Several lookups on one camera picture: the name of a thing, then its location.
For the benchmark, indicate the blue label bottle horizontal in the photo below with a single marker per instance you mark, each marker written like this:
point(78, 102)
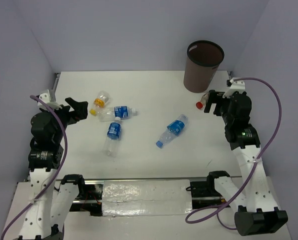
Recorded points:
point(123, 112)

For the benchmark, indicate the orange cap clear bottle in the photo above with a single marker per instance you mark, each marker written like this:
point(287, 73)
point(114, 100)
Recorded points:
point(102, 99)

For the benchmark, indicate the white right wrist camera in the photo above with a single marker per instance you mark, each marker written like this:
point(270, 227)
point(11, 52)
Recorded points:
point(234, 85)

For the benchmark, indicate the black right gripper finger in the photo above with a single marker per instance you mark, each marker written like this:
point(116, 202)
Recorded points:
point(218, 103)
point(209, 100)

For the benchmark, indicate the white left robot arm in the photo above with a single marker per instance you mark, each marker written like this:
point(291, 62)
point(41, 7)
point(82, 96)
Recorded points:
point(46, 213)

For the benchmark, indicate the silver foil sheet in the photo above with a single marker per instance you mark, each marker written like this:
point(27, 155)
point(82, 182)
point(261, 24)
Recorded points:
point(146, 198)

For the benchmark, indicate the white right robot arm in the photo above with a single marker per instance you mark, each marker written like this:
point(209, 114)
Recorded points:
point(256, 212)

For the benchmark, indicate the brown waste bin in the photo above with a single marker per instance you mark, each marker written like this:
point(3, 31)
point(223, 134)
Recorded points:
point(203, 60)

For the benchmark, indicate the blue label bottle white cap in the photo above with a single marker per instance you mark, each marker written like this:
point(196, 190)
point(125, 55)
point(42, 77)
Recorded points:
point(113, 137)

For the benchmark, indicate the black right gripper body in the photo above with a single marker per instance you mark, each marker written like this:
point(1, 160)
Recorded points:
point(227, 117)

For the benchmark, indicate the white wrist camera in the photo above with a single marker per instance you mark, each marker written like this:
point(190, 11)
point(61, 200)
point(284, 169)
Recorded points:
point(48, 97)
point(234, 85)

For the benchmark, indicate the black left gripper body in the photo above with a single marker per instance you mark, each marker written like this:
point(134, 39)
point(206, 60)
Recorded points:
point(67, 117)

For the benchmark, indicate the red cap small bottle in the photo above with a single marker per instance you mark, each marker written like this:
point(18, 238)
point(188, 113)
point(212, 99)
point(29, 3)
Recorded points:
point(202, 102)

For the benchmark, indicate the crushed bottle blue cap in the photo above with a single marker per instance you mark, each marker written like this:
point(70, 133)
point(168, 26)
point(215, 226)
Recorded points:
point(172, 131)

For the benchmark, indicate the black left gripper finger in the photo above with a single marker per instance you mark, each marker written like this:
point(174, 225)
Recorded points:
point(71, 102)
point(81, 111)

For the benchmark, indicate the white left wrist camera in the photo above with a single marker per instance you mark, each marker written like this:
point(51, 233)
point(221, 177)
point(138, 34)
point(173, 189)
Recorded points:
point(48, 97)

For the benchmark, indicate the yellow cap small bottle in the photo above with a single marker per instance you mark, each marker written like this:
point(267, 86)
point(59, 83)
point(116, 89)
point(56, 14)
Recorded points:
point(94, 111)

